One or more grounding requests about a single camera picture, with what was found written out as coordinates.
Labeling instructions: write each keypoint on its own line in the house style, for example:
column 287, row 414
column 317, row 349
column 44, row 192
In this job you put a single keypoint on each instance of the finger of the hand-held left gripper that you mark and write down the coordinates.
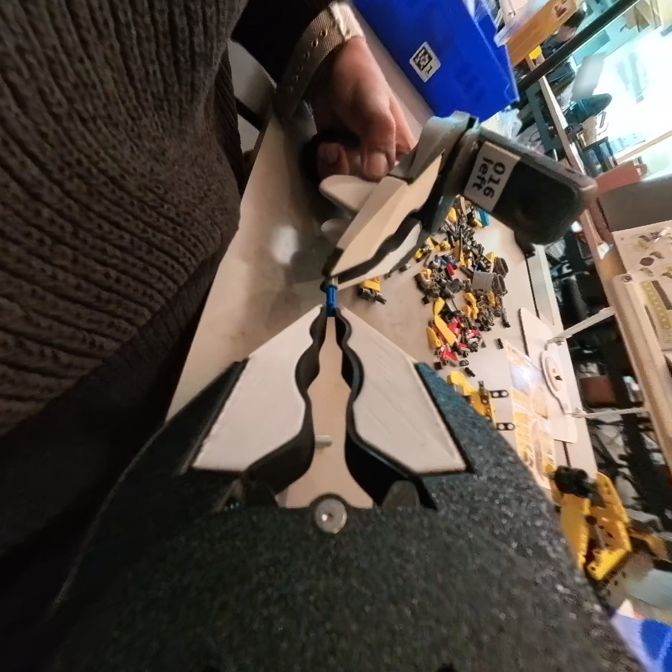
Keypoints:
column 383, row 220
column 393, row 257

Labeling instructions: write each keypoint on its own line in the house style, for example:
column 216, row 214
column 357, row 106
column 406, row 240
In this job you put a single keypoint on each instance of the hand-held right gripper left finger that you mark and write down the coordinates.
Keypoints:
column 252, row 414

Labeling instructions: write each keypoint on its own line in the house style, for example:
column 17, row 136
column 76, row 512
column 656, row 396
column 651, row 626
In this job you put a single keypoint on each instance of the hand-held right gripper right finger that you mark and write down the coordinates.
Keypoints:
column 409, row 414

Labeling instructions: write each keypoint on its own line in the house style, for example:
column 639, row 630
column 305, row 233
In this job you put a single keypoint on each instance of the yellow panel with grey pins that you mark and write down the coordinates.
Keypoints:
column 371, row 288

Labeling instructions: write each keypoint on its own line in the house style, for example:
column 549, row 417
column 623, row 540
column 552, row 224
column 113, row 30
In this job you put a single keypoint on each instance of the pile of toy building pieces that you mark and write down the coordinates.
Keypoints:
column 462, row 273

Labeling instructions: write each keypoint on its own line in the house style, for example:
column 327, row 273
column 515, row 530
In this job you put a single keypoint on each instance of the blue toy connector pin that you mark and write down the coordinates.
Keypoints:
column 330, row 303

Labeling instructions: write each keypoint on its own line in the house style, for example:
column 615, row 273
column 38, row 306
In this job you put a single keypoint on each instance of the person's left forearm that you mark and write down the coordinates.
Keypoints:
column 273, row 26

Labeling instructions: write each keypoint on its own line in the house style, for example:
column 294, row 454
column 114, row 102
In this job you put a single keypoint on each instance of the person's left hand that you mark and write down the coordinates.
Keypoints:
column 362, row 115

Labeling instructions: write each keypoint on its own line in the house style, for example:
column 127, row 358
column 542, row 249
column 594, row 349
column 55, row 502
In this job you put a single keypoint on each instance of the small yellow toy vehicle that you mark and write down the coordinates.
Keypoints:
column 462, row 382

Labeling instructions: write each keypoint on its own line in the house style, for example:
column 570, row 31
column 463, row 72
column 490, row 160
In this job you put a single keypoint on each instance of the open instruction booklet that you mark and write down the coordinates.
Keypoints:
column 645, row 252

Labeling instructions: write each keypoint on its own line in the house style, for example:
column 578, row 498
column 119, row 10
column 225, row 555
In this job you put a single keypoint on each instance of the yellow sticker sheet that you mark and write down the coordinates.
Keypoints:
column 530, row 420

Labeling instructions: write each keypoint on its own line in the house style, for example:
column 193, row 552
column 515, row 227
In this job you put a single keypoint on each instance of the large yellow black toy model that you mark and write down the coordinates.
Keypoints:
column 603, row 519

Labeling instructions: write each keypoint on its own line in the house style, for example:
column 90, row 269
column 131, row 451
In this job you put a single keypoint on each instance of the person's black clothed body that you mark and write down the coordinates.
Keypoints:
column 105, row 157

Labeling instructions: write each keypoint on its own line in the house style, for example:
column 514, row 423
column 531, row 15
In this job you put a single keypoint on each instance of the blue storage bin with tag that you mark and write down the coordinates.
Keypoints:
column 656, row 645

